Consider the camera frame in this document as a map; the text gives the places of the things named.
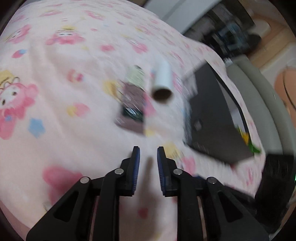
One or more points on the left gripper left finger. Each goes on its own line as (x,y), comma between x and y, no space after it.
(89,210)

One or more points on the white cabinet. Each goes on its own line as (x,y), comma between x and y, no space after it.
(182,14)

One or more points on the black shelf with items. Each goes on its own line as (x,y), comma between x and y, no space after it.
(225,29)

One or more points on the green yellow plastic toy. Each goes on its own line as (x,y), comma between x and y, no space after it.
(246,138)

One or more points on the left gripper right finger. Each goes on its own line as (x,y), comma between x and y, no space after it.
(208,210)

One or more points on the dark grey storage box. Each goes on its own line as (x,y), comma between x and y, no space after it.
(214,121)

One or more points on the pink cartoon fleece blanket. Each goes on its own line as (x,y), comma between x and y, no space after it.
(62,65)

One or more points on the white paper roll tube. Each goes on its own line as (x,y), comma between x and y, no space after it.
(162,84)

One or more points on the grey sofa cushion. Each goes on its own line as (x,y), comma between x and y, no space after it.
(271,119)

